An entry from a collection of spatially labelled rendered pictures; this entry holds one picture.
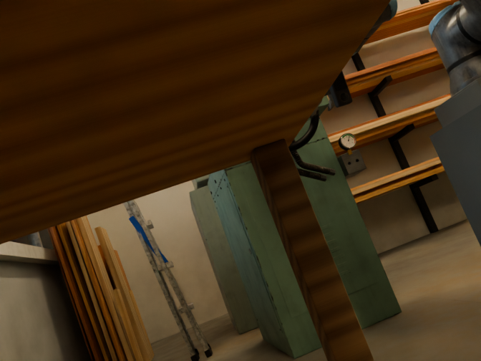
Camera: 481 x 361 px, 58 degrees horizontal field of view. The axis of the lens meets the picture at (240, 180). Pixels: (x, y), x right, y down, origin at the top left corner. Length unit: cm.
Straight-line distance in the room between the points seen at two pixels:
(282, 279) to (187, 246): 250
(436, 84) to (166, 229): 315
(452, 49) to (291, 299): 99
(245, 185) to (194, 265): 246
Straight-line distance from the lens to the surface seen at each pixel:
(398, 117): 409
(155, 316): 406
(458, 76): 157
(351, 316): 57
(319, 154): 173
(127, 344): 272
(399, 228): 447
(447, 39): 160
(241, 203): 161
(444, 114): 160
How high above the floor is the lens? 37
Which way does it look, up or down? 10 degrees up
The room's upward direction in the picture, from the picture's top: 21 degrees counter-clockwise
